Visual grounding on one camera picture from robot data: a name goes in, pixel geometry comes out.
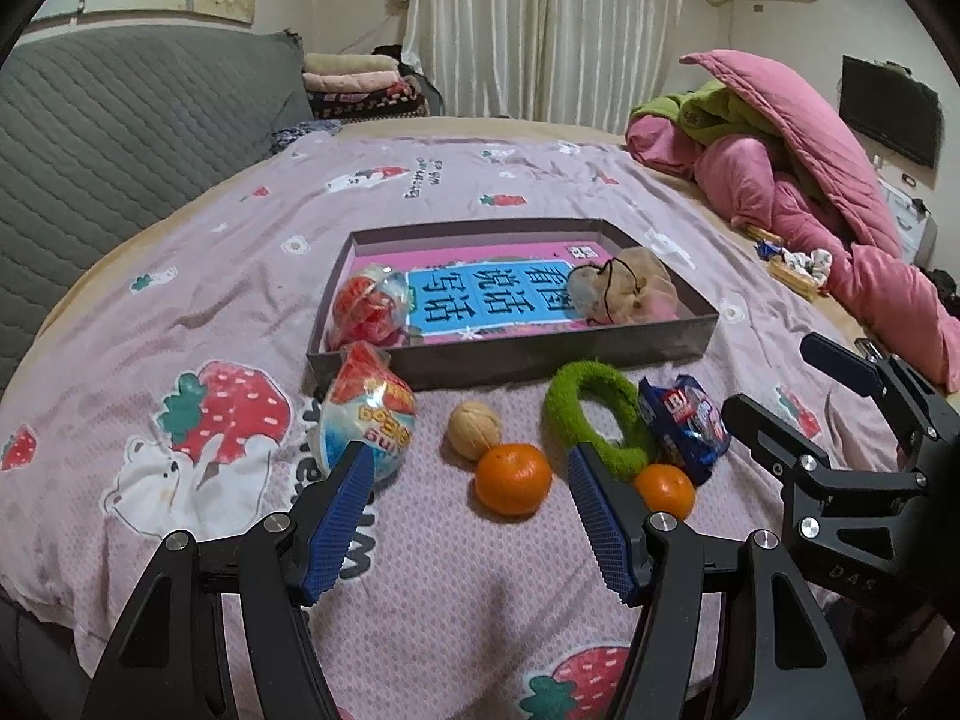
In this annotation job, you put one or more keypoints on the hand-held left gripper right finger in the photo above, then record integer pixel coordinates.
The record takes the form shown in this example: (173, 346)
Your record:
(600, 525)

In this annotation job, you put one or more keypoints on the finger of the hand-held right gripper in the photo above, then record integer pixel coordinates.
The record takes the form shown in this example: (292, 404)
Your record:
(840, 366)
(765, 427)

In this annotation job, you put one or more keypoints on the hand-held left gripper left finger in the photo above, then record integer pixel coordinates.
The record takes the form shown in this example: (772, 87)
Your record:
(341, 525)

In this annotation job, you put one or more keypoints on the small orange mandarin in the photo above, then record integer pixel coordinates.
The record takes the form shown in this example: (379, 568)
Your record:
(666, 493)

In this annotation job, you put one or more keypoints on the blue snack packet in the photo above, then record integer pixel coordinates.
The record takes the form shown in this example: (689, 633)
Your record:
(686, 420)

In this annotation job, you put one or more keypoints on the large orange mandarin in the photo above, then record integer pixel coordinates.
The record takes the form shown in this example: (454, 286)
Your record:
(514, 480)

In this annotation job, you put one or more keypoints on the large red egg toy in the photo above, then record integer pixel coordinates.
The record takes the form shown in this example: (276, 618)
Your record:
(367, 405)

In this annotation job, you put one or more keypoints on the grey shallow cardboard box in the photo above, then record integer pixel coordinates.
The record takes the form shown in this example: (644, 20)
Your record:
(525, 369)

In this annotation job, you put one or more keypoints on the wicker basket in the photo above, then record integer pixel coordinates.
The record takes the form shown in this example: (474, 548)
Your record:
(795, 277)

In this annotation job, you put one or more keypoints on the white floral cloth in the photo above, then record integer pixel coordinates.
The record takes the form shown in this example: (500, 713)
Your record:
(810, 261)

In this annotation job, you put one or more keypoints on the small blue wrapper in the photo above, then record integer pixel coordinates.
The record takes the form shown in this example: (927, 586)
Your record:
(769, 247)

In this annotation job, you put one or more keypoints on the walnut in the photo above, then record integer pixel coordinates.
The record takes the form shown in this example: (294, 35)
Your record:
(474, 429)

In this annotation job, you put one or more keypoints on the white cabinet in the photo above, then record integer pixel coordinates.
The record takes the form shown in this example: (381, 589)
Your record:
(907, 214)

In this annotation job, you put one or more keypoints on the beige mesh pouch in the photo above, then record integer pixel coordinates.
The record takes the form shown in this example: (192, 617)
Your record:
(622, 289)

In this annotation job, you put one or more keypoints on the pink quilt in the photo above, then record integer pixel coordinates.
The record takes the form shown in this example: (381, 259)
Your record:
(787, 165)

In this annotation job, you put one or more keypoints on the red snack packet in box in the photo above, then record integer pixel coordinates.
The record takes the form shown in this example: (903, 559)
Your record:
(364, 307)

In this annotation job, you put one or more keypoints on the pink and blue book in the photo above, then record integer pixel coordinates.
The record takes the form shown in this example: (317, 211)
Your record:
(480, 292)

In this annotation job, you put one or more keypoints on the pink strawberry printed bedsheet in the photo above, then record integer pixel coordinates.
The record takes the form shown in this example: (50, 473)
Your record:
(225, 277)

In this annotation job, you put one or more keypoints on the green blanket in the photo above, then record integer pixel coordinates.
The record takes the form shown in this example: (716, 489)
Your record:
(697, 112)

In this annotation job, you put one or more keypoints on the dark floral cloth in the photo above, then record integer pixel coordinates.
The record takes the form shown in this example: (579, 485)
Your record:
(300, 136)

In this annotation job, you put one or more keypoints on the dark patterned folded blanket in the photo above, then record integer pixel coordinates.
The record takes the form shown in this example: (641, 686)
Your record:
(375, 103)

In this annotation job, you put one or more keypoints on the pink folded blanket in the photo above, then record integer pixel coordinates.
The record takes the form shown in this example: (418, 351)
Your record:
(352, 81)

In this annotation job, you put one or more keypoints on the white curtain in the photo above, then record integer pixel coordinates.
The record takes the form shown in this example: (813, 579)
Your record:
(540, 22)

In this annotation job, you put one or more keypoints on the grey quilted headboard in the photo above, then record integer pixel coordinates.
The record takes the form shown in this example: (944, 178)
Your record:
(112, 127)

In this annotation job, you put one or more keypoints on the beige folded blanket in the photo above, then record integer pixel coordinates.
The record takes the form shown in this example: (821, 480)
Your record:
(349, 62)

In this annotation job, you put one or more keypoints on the black bag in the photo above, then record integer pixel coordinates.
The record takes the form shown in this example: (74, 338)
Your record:
(388, 54)

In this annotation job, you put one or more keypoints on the black wall television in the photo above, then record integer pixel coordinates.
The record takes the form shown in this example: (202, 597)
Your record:
(889, 109)

